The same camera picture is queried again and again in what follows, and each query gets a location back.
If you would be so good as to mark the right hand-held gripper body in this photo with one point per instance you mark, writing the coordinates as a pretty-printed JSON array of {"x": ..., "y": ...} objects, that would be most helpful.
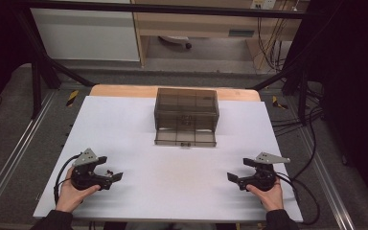
[{"x": 263, "y": 179}]

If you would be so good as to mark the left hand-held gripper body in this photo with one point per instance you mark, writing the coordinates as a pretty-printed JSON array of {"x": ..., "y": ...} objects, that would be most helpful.
[{"x": 83, "y": 179}]

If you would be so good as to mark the person's right hand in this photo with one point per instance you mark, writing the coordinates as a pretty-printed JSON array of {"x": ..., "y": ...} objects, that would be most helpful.
[{"x": 270, "y": 198}]

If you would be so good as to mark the person's left hand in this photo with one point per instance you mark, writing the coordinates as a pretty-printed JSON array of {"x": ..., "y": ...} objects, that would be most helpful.
[{"x": 71, "y": 195}]

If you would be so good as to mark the white table mat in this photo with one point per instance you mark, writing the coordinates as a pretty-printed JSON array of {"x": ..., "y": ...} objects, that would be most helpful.
[{"x": 172, "y": 179}]

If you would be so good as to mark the yellow black tape strip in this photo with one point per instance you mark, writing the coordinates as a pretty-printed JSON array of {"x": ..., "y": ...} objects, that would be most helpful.
[
  {"x": 72, "y": 98},
  {"x": 278, "y": 103}
]

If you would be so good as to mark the brown transparent plastic box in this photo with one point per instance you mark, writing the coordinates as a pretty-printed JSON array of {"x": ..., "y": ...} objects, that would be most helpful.
[{"x": 185, "y": 115}]

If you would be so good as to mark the black curtain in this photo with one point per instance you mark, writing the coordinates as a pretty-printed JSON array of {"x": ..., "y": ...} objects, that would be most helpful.
[
  {"x": 0, "y": 48},
  {"x": 354, "y": 96}
]

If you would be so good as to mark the white cabinet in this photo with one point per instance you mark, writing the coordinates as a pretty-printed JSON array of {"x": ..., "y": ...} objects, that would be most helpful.
[{"x": 86, "y": 35}]

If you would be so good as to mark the office chair base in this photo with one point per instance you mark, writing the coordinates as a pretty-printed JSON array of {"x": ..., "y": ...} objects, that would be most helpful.
[{"x": 175, "y": 40}]

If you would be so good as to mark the light wooden desk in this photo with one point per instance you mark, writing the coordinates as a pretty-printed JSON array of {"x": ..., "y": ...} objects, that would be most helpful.
[{"x": 204, "y": 24}]

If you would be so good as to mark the aluminium floor rail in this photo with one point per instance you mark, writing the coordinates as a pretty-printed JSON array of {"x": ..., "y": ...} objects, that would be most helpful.
[
  {"x": 326, "y": 179},
  {"x": 19, "y": 150}
]

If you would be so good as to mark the black metal frame strut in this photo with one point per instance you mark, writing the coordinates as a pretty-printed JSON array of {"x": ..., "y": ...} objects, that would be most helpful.
[
  {"x": 41, "y": 60},
  {"x": 300, "y": 80}
]

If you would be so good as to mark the white wall socket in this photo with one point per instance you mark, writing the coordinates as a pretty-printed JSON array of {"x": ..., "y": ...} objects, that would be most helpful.
[{"x": 263, "y": 4}]

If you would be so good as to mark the black metal frame crossbar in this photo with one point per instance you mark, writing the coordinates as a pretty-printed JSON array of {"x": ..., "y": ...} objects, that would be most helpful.
[{"x": 172, "y": 8}]

